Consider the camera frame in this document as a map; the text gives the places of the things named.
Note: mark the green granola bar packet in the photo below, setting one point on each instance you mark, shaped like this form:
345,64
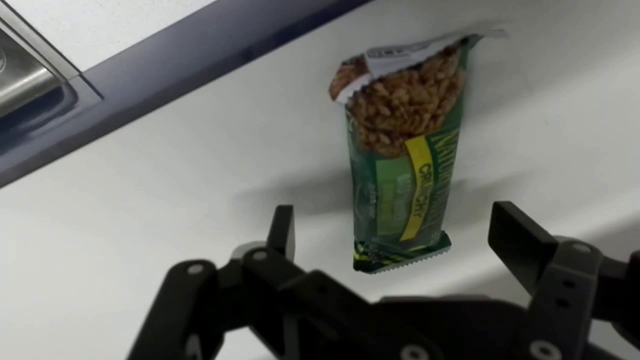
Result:
405,150

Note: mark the steel sink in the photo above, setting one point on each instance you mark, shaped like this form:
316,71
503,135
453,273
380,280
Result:
25,80

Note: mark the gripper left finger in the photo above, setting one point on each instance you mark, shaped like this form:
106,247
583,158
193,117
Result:
280,280

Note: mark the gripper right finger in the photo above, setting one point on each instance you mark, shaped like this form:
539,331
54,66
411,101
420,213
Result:
565,280

